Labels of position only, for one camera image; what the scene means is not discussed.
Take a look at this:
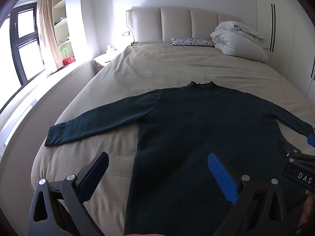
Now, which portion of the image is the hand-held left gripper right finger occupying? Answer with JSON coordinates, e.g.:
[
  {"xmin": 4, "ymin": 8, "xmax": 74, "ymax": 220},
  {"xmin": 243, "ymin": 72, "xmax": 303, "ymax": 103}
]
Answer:
[{"xmin": 208, "ymin": 152, "xmax": 288, "ymax": 236}]

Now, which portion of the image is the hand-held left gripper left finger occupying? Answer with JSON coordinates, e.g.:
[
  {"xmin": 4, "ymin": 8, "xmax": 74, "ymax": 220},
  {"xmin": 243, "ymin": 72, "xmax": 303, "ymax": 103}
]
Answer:
[{"xmin": 28, "ymin": 152, "xmax": 109, "ymax": 236}]

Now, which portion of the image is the dark green sweater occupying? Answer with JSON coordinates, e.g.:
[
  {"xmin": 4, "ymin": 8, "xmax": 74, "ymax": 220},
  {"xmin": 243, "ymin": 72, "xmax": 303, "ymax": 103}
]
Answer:
[{"xmin": 45, "ymin": 81, "xmax": 315, "ymax": 236}]

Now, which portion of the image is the person's right hand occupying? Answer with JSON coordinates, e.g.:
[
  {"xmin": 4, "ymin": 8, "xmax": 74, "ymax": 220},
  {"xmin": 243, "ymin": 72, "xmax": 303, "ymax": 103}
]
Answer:
[{"xmin": 303, "ymin": 190, "xmax": 315, "ymax": 227}]

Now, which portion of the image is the beige window seat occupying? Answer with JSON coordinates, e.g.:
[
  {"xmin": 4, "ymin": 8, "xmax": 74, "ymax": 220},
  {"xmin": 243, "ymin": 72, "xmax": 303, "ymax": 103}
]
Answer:
[{"xmin": 0, "ymin": 63, "xmax": 97, "ymax": 168}]

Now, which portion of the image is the white wardrobe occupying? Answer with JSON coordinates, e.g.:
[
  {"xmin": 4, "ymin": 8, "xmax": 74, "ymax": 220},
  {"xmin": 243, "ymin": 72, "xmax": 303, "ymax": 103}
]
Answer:
[{"xmin": 253, "ymin": 0, "xmax": 315, "ymax": 99}]

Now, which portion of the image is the white nightstand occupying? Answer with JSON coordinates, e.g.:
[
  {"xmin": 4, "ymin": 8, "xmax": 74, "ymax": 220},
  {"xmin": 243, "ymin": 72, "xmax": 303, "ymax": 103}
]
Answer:
[{"xmin": 94, "ymin": 50, "xmax": 122, "ymax": 72}]

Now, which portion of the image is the white folded duvet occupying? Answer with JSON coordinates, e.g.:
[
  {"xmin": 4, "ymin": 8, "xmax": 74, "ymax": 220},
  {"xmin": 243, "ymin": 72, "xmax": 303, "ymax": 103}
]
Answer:
[{"xmin": 211, "ymin": 21, "xmax": 270, "ymax": 63}]

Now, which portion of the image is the bed with beige sheet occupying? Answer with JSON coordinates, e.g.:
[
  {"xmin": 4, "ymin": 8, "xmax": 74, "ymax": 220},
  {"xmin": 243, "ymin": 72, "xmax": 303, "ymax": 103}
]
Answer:
[{"xmin": 32, "ymin": 41, "xmax": 315, "ymax": 236}]

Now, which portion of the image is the zebra print pillow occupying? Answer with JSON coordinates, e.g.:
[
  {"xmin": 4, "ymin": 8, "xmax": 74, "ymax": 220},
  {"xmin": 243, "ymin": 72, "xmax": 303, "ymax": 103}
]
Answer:
[{"xmin": 171, "ymin": 37, "xmax": 216, "ymax": 47}]

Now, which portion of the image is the beige curtain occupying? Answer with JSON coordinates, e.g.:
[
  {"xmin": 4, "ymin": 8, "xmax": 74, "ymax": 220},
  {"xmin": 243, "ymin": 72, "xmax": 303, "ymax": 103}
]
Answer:
[{"xmin": 37, "ymin": 0, "xmax": 64, "ymax": 73}]

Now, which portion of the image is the black framed window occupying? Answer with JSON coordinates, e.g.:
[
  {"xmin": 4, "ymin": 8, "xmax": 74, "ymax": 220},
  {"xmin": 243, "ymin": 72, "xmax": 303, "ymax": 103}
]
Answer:
[{"xmin": 0, "ymin": 7, "xmax": 47, "ymax": 113}]

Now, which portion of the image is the cream padded headboard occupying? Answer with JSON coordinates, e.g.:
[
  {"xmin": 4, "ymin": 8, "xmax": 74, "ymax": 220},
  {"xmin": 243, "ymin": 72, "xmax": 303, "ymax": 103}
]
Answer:
[{"xmin": 126, "ymin": 6, "xmax": 241, "ymax": 43}]

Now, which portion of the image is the white wall shelf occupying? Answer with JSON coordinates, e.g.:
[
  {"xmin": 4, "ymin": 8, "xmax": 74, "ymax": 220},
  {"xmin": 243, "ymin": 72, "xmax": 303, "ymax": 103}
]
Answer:
[{"xmin": 51, "ymin": 0, "xmax": 75, "ymax": 67}]

